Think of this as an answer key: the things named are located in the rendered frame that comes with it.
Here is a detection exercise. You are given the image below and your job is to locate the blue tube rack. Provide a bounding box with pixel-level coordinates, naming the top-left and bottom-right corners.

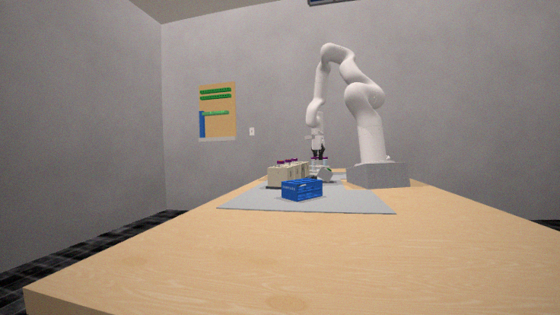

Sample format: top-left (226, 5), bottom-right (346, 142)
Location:
top-left (282, 178), bottom-right (323, 202)

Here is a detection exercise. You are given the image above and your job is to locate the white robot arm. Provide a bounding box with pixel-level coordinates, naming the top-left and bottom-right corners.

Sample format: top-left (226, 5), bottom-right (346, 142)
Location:
top-left (304, 43), bottom-right (395, 166)

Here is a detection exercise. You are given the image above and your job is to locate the grey bench mat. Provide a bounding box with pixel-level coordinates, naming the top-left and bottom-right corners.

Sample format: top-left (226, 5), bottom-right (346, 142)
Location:
top-left (217, 172), bottom-right (396, 215)

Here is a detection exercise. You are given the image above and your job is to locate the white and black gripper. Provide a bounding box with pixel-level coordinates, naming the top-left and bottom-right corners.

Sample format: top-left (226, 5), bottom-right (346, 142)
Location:
top-left (311, 135), bottom-right (325, 160)

